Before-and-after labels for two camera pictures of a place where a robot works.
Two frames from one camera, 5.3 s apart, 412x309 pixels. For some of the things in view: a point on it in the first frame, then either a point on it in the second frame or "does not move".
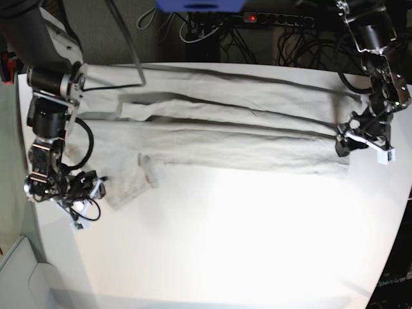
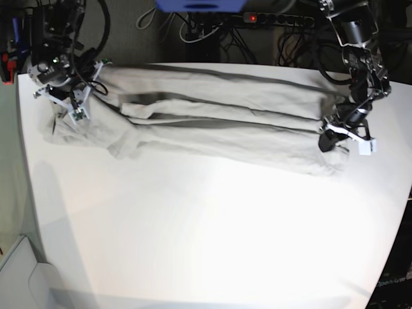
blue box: [200, 6] does not move
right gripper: [372, 121] → [348, 120]
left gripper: [86, 185] → [74, 93]
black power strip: [283, 19] does not move
